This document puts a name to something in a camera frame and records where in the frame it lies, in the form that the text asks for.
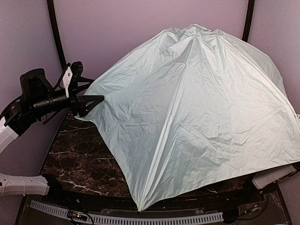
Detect mint green folding umbrella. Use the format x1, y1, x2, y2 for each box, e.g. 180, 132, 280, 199
83, 24, 300, 211

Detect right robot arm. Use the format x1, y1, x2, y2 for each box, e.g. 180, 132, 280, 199
249, 114, 300, 189

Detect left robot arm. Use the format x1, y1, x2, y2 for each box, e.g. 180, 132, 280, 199
0, 64, 105, 196

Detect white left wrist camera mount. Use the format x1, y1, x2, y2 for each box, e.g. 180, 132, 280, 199
59, 63, 73, 98

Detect left black frame post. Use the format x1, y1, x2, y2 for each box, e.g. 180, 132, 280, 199
46, 0, 67, 69

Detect black frame post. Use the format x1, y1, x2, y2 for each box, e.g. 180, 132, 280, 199
242, 0, 255, 42
46, 0, 67, 69

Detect black curved front rail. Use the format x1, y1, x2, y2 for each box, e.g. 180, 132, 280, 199
41, 189, 266, 211

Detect grey slotted cable duct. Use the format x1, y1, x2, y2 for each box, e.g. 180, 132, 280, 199
30, 200, 224, 225

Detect right black frame post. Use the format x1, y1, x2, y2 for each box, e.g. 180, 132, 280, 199
242, 0, 255, 42

